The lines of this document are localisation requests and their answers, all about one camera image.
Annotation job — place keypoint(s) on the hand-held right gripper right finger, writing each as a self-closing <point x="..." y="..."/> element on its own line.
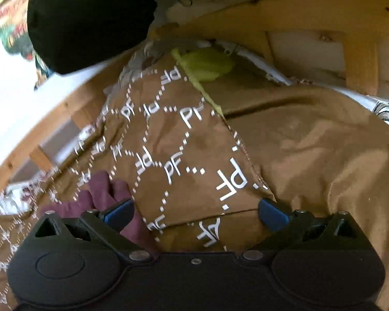
<point x="272" y="215"/>

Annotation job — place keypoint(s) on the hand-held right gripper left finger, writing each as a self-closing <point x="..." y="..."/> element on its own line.
<point x="120" y="215"/>

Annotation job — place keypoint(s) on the maroon long-sleeved shirt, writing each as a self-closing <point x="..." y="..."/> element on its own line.
<point x="99" y="191"/>

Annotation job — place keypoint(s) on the brown printed blanket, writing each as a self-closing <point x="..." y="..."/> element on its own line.
<point x="311" y="155"/>

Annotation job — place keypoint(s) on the light green cloth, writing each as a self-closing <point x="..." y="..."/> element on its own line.
<point x="204" y="64"/>

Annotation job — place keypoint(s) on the black hanging cloth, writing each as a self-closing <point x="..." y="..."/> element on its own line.
<point x="90" y="16"/>

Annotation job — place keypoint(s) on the colourful floral wall poster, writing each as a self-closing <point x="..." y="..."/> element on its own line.
<point x="16" y="43"/>

